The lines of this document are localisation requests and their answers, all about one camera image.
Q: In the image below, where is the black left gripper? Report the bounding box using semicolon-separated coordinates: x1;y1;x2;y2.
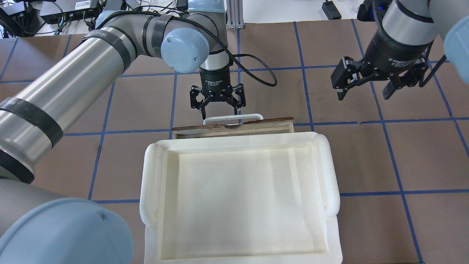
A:
189;67;246;120

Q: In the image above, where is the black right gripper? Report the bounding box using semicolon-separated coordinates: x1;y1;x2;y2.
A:
330;31;436;101

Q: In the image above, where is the white drawer handle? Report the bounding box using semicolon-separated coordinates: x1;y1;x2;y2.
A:
203;113;264;125

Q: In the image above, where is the light wooden drawer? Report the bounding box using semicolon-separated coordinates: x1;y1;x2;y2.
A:
171;117;295;140

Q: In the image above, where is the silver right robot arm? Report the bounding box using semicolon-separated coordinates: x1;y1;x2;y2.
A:
330;0;469;100

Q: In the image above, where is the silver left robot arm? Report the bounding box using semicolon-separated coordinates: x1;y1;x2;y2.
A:
1;0;233;264

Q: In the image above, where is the black power adapter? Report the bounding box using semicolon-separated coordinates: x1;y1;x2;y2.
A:
321;0;342;20

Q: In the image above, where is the white plastic tray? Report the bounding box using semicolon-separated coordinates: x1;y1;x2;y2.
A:
140;132;343;264

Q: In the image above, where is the black braided right cable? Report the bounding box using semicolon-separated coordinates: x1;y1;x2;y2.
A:
418;44;448;88

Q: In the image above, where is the aluminium frame post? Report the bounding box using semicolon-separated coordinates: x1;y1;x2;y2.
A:
226;0;245;29

